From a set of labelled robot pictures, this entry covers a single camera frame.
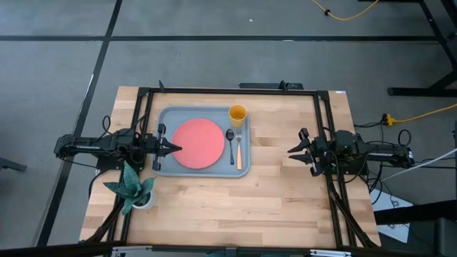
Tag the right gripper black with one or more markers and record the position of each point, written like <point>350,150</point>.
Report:
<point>319,151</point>

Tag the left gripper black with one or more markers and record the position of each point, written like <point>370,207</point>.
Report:
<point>151,147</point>

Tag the pink round plate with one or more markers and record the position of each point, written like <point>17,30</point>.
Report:
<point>198,142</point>

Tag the black spoon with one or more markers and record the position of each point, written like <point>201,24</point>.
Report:
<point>230,134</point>

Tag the yellow plastic cup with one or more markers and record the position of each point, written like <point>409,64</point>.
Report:
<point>237,114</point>

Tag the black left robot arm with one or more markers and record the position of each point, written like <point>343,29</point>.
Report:
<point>93,144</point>

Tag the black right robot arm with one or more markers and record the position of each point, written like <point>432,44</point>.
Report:
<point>385,153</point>

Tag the grey serving tray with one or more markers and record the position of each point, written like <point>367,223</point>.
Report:
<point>200,112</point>

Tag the green artificial plant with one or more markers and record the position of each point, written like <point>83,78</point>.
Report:
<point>130,185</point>

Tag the white plant pot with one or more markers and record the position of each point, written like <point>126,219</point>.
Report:
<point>151,200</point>

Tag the black mounting bar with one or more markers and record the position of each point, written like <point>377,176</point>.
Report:
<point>264,85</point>

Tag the yellow power splitter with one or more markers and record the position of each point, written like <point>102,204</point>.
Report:
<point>388,119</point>

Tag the white printed paper sheet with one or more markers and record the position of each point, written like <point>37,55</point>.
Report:
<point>387,201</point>

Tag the black low desk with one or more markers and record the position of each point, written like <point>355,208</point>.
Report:
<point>421,214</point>

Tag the black aluminium rig frame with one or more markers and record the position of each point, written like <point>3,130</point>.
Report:
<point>232,91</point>

